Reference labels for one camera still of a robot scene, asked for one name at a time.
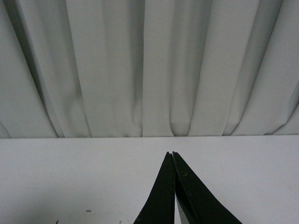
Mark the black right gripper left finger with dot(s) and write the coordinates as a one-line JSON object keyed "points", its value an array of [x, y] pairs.
{"points": [[160, 205]]}

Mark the grey pleated curtain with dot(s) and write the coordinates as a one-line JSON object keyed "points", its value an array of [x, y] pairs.
{"points": [[148, 68]]}

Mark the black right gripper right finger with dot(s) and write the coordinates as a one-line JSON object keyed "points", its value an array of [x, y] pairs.
{"points": [[198, 203]]}

